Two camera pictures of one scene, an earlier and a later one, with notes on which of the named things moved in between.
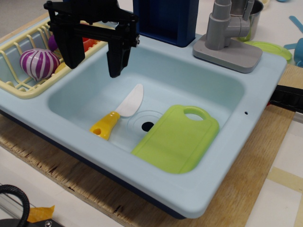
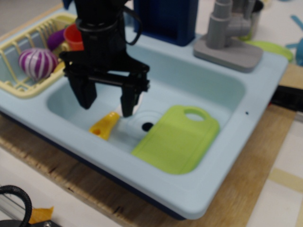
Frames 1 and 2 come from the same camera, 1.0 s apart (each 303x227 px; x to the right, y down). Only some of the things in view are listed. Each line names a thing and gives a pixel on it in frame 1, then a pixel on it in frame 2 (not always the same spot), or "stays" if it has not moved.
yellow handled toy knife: x=102 y=128 stays
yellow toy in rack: x=62 y=65 stays
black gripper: x=104 y=19 → x=102 y=56
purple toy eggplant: x=52 y=44 stays
